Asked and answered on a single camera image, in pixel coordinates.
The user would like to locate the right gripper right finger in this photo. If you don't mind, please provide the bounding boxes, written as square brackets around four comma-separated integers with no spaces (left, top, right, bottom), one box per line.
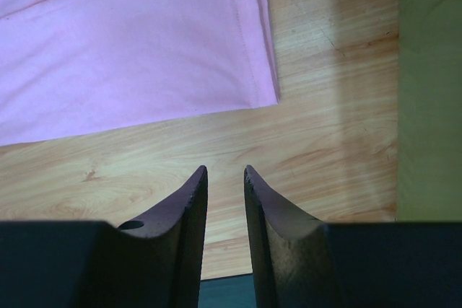
[244,165,347,307]

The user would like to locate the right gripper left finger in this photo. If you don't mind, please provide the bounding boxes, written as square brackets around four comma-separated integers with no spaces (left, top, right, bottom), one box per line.
[79,166,208,307]

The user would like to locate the pink t-shirt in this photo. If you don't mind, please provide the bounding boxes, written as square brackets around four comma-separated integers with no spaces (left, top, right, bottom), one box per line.
[1,0,279,145]

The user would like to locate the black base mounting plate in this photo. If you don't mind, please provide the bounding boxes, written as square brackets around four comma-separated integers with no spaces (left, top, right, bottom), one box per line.
[198,273,256,308]

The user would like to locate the olive green plastic bin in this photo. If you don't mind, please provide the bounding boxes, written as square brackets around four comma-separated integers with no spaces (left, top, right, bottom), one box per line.
[397,0,461,221]

